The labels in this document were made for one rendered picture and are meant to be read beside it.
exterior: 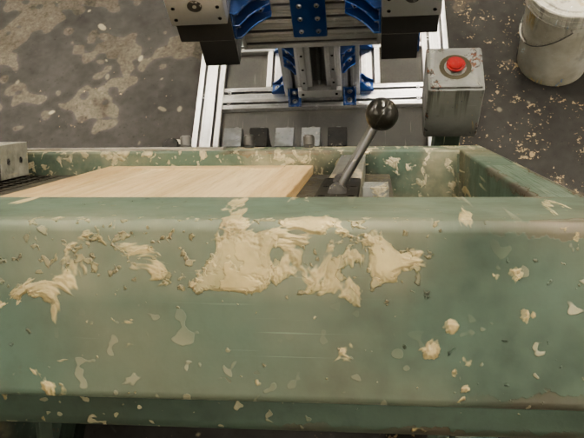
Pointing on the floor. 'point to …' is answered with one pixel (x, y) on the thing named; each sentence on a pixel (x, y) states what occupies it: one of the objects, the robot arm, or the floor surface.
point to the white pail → (552, 42)
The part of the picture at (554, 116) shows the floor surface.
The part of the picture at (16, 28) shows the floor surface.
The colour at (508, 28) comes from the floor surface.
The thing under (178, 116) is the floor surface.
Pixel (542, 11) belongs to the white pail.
